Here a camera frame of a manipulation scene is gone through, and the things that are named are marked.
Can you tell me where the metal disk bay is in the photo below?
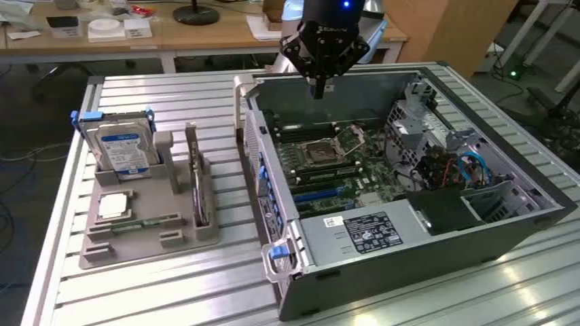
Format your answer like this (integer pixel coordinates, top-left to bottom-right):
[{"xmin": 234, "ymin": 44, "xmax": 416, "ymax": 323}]
[{"xmin": 460, "ymin": 179, "xmax": 542, "ymax": 225}]

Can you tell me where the hard disk blue label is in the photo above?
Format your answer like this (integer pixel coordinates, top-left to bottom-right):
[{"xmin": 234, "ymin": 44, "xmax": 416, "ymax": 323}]
[{"xmin": 88, "ymin": 122, "xmax": 154, "ymax": 181}]

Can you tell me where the white round holder box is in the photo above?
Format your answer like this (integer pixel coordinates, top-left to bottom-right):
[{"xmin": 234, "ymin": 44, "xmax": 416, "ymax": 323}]
[{"xmin": 87, "ymin": 18, "xmax": 128, "ymax": 43}]

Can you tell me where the blue expansion slot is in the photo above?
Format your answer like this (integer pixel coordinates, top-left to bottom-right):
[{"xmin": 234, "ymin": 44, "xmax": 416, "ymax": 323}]
[{"xmin": 292, "ymin": 188, "xmax": 347, "ymax": 205}]

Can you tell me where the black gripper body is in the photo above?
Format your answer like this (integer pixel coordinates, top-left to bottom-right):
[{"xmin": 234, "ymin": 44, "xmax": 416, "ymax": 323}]
[{"xmin": 296, "ymin": 0, "xmax": 367, "ymax": 68}]

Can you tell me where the red packet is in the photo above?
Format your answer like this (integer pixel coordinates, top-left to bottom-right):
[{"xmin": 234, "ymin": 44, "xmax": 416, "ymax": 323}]
[{"xmin": 130, "ymin": 3, "xmax": 156, "ymax": 18}]

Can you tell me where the grey parts rack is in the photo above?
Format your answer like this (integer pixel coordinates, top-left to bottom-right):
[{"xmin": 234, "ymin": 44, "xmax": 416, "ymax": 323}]
[{"xmin": 78, "ymin": 130, "xmax": 224, "ymax": 271}]

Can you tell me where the green motherboard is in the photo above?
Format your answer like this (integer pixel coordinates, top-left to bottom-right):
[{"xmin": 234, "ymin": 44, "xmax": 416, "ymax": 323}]
[{"xmin": 262, "ymin": 108, "xmax": 412, "ymax": 218}]

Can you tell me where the grey power supply unit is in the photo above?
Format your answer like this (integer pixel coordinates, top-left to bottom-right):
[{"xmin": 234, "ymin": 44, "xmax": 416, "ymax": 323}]
[{"xmin": 294, "ymin": 199, "xmax": 432, "ymax": 269}]

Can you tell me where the silver CPU chip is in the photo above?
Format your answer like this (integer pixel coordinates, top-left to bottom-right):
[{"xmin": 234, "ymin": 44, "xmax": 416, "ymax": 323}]
[{"xmin": 98, "ymin": 195, "xmax": 131, "ymax": 220}]

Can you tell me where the plain white box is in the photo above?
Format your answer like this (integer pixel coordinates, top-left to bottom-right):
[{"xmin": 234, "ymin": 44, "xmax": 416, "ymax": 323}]
[{"xmin": 123, "ymin": 18, "xmax": 154, "ymax": 40}]

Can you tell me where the graphics card with metal bracket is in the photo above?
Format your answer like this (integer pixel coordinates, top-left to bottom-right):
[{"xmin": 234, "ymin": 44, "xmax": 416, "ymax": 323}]
[{"xmin": 184, "ymin": 121, "xmax": 214, "ymax": 229}]

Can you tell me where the white box black top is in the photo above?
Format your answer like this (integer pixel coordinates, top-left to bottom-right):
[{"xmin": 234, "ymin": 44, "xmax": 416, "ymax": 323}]
[{"xmin": 44, "ymin": 15, "xmax": 86, "ymax": 39}]

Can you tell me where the blue floor cable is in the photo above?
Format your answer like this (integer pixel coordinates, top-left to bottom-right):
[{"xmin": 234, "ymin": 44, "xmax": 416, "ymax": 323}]
[{"xmin": 0, "ymin": 159, "xmax": 39, "ymax": 293}]

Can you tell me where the black chair base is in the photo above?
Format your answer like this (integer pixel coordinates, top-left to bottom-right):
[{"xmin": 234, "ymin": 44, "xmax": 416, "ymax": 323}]
[{"xmin": 26, "ymin": 62, "xmax": 98, "ymax": 103}]

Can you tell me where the grey metal drive cage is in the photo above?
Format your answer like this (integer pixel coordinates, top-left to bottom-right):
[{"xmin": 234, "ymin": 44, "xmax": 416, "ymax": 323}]
[{"xmin": 384, "ymin": 81, "xmax": 455, "ymax": 153}]

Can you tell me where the black round lamp base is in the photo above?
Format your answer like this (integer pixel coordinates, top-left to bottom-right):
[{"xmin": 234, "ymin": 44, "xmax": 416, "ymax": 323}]
[{"xmin": 171, "ymin": 0, "xmax": 222, "ymax": 26}]

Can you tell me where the device with green light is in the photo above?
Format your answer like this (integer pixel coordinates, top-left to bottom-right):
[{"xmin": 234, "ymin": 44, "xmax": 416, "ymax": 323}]
[{"xmin": 502, "ymin": 65, "xmax": 530, "ymax": 82}]

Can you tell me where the white table frame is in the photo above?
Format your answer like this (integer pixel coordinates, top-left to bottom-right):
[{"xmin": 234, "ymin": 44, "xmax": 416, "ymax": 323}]
[{"xmin": 494, "ymin": 0, "xmax": 580, "ymax": 93}]

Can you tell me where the open dark PC case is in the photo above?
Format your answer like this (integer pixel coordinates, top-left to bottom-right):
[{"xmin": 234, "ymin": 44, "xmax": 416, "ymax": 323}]
[{"xmin": 232, "ymin": 60, "xmax": 579, "ymax": 323}]

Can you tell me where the wooden cabinet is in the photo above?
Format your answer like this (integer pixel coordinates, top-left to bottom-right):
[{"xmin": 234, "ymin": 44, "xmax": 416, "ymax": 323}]
[{"xmin": 380, "ymin": 0, "xmax": 520, "ymax": 79}]

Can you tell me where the black floor stand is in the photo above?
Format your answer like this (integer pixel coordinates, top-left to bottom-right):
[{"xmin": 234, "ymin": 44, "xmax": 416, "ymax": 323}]
[{"xmin": 526, "ymin": 86, "xmax": 580, "ymax": 147}]

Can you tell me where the black power connector bundle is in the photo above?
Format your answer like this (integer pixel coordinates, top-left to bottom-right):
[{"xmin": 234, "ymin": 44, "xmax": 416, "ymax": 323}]
[{"xmin": 412, "ymin": 151, "xmax": 459, "ymax": 191}]

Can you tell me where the small cardboard box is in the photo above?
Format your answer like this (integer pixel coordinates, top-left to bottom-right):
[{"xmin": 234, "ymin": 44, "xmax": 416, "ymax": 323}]
[{"xmin": 262, "ymin": 0, "xmax": 287, "ymax": 33}]

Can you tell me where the black installed RAM stick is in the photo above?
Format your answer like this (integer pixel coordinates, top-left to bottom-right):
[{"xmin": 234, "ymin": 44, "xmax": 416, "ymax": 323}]
[{"xmin": 294, "ymin": 162, "xmax": 362, "ymax": 186}]

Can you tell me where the open metal socket cover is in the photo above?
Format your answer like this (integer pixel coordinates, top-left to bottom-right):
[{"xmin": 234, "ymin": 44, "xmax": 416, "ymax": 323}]
[{"xmin": 335, "ymin": 124, "xmax": 370, "ymax": 153}]

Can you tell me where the blue wire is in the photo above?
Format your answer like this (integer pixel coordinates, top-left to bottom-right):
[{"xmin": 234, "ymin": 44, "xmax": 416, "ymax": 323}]
[{"xmin": 456, "ymin": 151, "xmax": 495, "ymax": 188}]

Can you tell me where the green RAM stick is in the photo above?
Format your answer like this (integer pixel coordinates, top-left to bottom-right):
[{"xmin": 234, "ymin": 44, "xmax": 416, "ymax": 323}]
[{"xmin": 111, "ymin": 217, "xmax": 166, "ymax": 234}]

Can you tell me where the blue plastic disk caddy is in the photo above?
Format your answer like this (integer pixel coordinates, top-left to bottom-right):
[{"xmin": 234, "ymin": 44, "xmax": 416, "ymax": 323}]
[{"xmin": 68, "ymin": 107, "xmax": 158, "ymax": 160}]

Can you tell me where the stack of white papers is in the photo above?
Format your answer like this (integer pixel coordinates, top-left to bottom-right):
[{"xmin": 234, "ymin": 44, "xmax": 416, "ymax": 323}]
[{"xmin": 246, "ymin": 15, "xmax": 286, "ymax": 42}]

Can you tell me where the wooden desk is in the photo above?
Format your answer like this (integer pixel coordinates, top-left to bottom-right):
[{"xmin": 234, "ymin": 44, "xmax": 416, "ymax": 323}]
[{"xmin": 0, "ymin": 0, "xmax": 410, "ymax": 74}]

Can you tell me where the CPU socket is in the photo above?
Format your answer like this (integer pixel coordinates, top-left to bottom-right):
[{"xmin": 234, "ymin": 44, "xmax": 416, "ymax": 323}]
[{"xmin": 303, "ymin": 139, "xmax": 340, "ymax": 163}]

